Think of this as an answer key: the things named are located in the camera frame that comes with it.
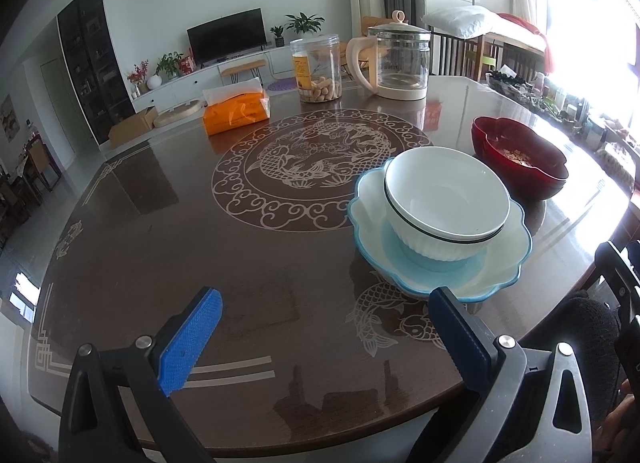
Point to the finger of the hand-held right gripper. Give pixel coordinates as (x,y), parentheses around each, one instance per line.
(622,275)

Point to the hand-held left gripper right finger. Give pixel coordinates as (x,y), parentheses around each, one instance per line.
(457,338)

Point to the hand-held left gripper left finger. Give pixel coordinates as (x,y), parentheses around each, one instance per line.
(192,338)

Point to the white ribbed bowl dark rim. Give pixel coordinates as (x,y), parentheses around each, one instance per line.
(430,249)

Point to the red flower-shaped plate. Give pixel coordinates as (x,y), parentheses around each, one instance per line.
(530,178)
(520,140)
(537,193)

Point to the scalloped bowl with blue inside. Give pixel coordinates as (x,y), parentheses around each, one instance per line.
(370,218)

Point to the black knit garment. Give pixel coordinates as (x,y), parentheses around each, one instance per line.
(575,318)

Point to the cluster of cosmetic bottles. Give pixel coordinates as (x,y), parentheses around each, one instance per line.
(557,98)

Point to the cardboard box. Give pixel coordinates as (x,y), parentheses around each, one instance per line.
(130,128)

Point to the round wooden tray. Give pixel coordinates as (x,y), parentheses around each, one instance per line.
(177,113)

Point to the orange tissue pack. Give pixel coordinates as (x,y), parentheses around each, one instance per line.
(235,115)

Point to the black tray with tissues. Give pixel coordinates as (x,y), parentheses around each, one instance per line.
(505,79)

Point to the wooden dining chair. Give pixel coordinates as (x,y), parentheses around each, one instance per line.
(42,163)

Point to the red cloth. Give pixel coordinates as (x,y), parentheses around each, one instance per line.
(535,38)

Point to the green stool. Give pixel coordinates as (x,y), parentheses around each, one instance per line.
(482,63)

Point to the white television cabinet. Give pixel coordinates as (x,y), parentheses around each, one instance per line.
(200,80)

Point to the white round vase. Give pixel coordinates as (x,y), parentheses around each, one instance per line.
(155,82)

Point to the purple round cushion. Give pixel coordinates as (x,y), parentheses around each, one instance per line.
(280,86)

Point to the red flowers in vase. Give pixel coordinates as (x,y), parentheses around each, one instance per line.
(137,74)

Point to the wooden top stool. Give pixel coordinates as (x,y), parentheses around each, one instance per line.
(242,65)

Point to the clear plastic snack jar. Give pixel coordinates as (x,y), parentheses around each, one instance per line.
(315,68)

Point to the black display cabinet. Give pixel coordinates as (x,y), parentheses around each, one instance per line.
(90,58)

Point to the white pillow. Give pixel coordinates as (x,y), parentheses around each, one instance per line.
(460,20)

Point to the black flat television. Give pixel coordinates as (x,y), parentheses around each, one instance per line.
(225,35)

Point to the small potted plant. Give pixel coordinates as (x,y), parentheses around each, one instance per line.
(277,35)

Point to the large leafy potted plant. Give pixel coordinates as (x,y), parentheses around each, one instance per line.
(302,23)

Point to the wooden crib frame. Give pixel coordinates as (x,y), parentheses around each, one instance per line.
(450,55)

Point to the framed wall picture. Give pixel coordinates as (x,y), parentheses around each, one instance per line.
(7,118)

